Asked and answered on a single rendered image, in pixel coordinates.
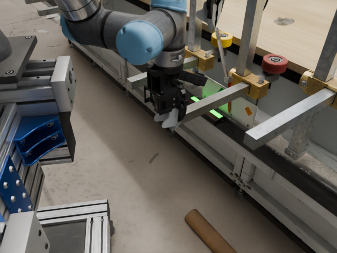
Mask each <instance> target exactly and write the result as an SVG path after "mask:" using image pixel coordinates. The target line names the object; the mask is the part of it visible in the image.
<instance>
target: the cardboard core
mask: <svg viewBox="0 0 337 253"><path fill-rule="evenodd" d="M185 221H186V222H187V223H188V224H189V225H190V226H191V228H192V229H193V230H194V231H195V232H196V233H197V234H198V236H199V237H200V238H201V239H202V240H203V241H204V242H205V244H206V245H207V246H208V247H209V248H210V249H211V250H212V251H213V253H237V252H236V251H235V250H234V249H233V248H232V247H231V246H230V245H229V243H228V242H227V241H226V240H225V239H224V238H223V237H222V236H221V235H220V234H219V233H218V232H217V231H216V230H215V229H214V228H213V227H212V225H211V224H210V223H209V222H208V221H207V220H206V219H205V218H204V217H203V216H202V215H201V214H200V213H199V212H198V211H197V210H196V209H193V210H191V211H190V212H189V213H188V214H187V215H186V217H185Z"/></svg>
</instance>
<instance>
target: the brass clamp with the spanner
mask: <svg viewBox="0 0 337 253"><path fill-rule="evenodd" d="M228 75H231V76H232V78H233V81H232V82H231V86H233V85H236V84H238V83H240V82H243V81H244V82H245V83H247V84H249V85H250V88H249V93H247V94H246V95H248V96H250V97H251V98H253V99H255V100H258V99H260V98H262V97H264V96H266V95H267V91H268V87H269V82H268V81H266V80H264V84H259V83H258V80H259V78H260V77H258V76H256V75H255V74H253V73H251V74H249V75H246V76H244V77H243V76H241V75H239V74H237V73H236V68H233V69H231V70H230V71H229V73H228Z"/></svg>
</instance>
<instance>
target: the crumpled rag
mask: <svg viewBox="0 0 337 253"><path fill-rule="evenodd" d="M274 22H276V23H277V24H278V25H285V24H286V25H289V24H292V23H294V19H293V18H291V19H290V18H287V17H286V18H284V19H282V17H278V18H277V19H275V20H274Z"/></svg>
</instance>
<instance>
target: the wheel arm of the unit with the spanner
mask: <svg viewBox="0 0 337 253"><path fill-rule="evenodd" d="M257 76H258V77H260V78H263V79H264V80H266V81H268V82H269V83H272V82H274V81H276V80H278V79H279V76H280V74H271V73H268V72H263V73H261V74H259V75H257ZM249 88H250V85H249V84H247V83H245V82H244V81H243V82H240V83H238V84H236V85H233V86H231V87H229V88H227V89H224V90H222V91H220V92H217V93H215V94H213V95H211V96H208V97H206V98H204V99H201V100H199V101H197V102H194V103H192V104H190V105H188V106H187V112H186V115H185V117H184V118H183V120H182V121H181V123H180V124H179V125H182V124H184V123H186V122H188V121H190V120H192V119H194V118H196V117H199V116H201V115H203V114H205V113H207V112H209V111H211V110H213V109H215V108H217V107H220V106H222V105H224V104H226V103H228V102H230V101H232V100H234V99H237V98H239V97H241V96H243V95H245V94H247V93H249Z"/></svg>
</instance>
